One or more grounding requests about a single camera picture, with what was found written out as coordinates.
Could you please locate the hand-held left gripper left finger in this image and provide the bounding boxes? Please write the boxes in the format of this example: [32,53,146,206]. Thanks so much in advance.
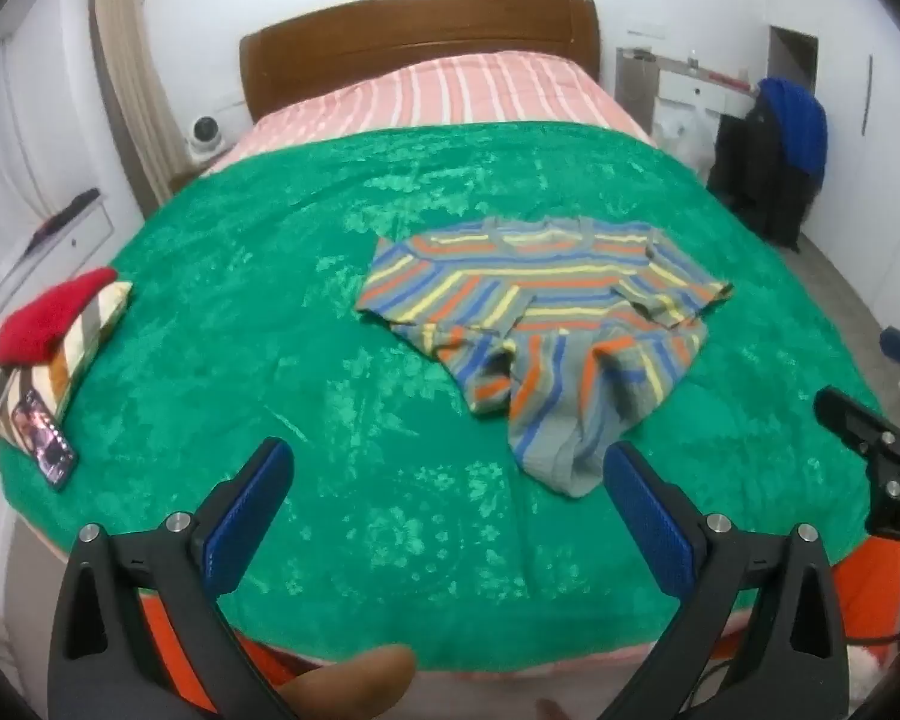
[47,436,301,720]

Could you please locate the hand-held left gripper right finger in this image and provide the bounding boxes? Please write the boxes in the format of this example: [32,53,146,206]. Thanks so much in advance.
[604,441,852,720]

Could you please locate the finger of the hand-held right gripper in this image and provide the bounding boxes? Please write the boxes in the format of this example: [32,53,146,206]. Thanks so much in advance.
[814,385,900,460]

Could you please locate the red and striped folded clothes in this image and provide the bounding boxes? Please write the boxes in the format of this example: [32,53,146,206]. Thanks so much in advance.
[0,281,134,452]

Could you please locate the person's left hand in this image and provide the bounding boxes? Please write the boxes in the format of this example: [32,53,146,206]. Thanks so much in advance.
[280,643,419,720]

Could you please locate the smartphone with patterned case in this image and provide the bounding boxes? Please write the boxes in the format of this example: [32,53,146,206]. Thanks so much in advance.
[11,390,80,493]

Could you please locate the green blanket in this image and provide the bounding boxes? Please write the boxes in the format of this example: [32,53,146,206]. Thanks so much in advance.
[0,124,899,674]

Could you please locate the black jacket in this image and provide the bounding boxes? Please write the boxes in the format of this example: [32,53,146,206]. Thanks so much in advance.
[706,90,820,250]

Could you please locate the blue cloth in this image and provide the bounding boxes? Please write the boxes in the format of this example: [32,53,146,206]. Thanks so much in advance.
[755,77,829,188]

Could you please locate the red cloth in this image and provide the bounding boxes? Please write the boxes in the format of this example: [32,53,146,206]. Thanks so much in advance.
[0,267,119,365]

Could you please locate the white plastic bag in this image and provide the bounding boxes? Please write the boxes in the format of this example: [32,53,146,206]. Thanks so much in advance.
[656,106,715,167]

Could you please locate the white cabinet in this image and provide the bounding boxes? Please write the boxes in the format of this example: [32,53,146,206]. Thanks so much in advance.
[0,186,119,331]

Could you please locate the black remote control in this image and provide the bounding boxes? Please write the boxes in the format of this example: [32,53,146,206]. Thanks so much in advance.
[26,189,101,251]

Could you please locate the white desk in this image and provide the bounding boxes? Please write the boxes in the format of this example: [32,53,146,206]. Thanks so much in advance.
[615,45,760,166]

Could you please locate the beige curtain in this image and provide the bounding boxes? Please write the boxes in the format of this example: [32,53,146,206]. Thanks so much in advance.
[90,0,179,205]

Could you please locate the pink striped bedsheet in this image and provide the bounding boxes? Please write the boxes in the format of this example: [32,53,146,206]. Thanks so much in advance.
[199,51,651,181]

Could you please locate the wooden headboard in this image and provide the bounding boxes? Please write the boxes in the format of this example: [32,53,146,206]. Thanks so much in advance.
[238,0,602,125]

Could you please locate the white security camera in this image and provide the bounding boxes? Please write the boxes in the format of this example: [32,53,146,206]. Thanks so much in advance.
[186,114,233,160]

